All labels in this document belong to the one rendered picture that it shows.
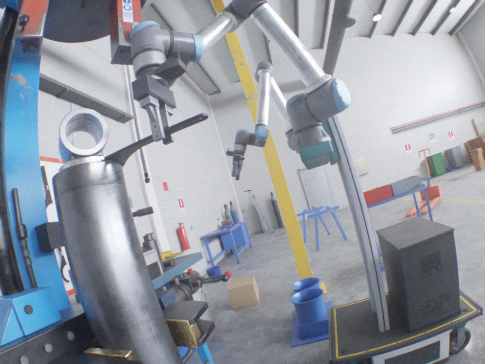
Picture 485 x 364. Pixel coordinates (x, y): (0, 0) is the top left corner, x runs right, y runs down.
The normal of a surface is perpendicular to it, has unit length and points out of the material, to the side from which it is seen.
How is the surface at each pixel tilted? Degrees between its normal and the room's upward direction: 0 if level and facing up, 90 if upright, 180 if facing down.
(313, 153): 90
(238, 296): 90
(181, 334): 90
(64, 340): 90
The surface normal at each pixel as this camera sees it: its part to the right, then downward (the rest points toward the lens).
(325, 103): -0.51, 0.58
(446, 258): -0.29, -0.01
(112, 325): 0.21, -0.16
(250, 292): -0.07, -0.08
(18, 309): 0.94, -0.29
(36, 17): 0.63, -0.25
